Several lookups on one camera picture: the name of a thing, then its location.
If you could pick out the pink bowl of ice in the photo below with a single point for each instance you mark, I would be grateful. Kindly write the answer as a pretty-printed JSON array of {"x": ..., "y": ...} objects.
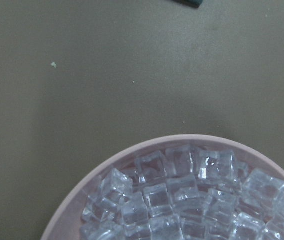
[{"x": 180, "y": 187}]

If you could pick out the grey folded cloth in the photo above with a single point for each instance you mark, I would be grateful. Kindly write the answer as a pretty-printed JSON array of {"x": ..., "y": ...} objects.
[{"x": 195, "y": 4}]

